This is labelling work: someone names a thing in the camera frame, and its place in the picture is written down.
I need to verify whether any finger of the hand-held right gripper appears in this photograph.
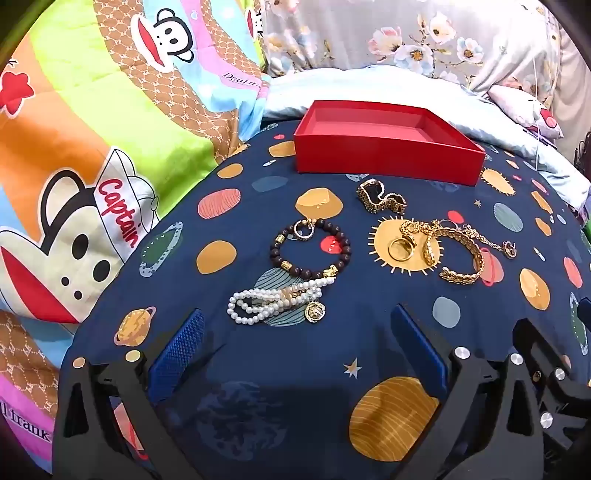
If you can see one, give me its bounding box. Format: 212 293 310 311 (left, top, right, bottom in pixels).
512 318 591 480

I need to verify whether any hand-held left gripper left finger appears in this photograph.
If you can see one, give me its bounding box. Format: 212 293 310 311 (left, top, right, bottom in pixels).
53 308 206 480

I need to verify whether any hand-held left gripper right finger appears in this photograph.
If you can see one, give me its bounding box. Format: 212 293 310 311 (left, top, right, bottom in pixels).
390 305 532 480

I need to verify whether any gold chain link bracelet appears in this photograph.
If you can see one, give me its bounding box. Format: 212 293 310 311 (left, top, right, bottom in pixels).
422 226 485 286

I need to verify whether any thin gold pendant necklace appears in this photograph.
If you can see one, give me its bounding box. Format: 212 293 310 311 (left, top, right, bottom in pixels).
455 222 518 259

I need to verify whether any red cardboard box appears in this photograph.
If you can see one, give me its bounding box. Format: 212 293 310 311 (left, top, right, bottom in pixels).
294 100 486 186

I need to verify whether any navy planet printed blanket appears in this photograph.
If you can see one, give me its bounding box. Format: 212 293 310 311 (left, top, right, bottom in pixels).
53 117 591 480

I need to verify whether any cartoon monkey printed blanket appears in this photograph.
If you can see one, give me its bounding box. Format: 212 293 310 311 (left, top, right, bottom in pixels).
0 0 271 462

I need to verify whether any pink printed pillow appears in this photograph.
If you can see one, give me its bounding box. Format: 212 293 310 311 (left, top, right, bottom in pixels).
487 83 565 139

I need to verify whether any light blue quilt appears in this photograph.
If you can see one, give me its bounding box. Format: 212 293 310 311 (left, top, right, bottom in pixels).
261 65 591 208

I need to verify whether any grey floral bedsheet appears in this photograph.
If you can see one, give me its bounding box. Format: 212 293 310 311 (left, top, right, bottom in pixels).
256 0 561 100

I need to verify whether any wide gold ring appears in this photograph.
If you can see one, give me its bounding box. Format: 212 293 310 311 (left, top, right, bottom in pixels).
388 236 414 263

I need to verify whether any gold chain with coin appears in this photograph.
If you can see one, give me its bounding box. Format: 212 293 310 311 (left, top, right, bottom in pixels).
399 219 432 245

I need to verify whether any dark wooden bead bracelet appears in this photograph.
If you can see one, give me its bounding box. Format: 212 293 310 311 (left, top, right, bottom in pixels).
269 218 352 282

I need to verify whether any gold and black watch bracelet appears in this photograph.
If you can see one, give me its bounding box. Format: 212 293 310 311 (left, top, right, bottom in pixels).
356 179 408 215

